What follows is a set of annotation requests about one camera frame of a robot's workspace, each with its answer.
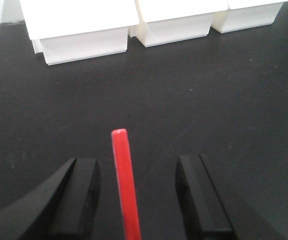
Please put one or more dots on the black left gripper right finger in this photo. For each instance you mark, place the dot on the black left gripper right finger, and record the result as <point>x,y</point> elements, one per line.
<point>214,208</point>

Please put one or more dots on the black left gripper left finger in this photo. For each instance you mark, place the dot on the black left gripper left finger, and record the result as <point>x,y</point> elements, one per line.
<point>63,207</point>

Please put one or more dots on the red plastic spoon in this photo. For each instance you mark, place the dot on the red plastic spoon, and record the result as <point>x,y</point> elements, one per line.
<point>126,185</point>

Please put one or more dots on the left white plastic bin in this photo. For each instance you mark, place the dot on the left white plastic bin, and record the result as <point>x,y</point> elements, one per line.
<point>71,30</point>

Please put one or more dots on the white plastic bin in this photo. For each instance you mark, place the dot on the white plastic bin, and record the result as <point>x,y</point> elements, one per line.
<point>167,21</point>
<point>71,30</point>
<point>245,14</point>

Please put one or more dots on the middle white plastic bin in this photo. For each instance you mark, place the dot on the middle white plastic bin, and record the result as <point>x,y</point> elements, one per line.
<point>167,21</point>

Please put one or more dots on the right white plastic bin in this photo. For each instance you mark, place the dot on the right white plastic bin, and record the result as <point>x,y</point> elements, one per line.
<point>245,14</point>

